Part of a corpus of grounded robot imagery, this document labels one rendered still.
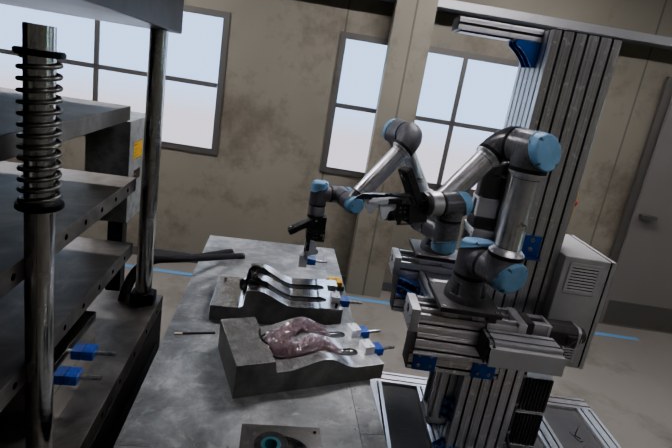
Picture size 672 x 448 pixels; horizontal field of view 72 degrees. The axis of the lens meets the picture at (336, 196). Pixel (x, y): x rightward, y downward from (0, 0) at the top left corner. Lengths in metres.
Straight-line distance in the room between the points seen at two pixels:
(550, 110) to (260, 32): 2.55
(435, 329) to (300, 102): 2.48
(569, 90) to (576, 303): 0.82
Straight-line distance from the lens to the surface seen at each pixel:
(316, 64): 3.80
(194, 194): 4.09
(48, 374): 1.27
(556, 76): 1.87
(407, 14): 3.70
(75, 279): 1.61
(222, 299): 1.87
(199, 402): 1.49
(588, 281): 2.06
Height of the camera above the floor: 1.74
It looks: 14 degrees down
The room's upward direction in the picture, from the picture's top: 9 degrees clockwise
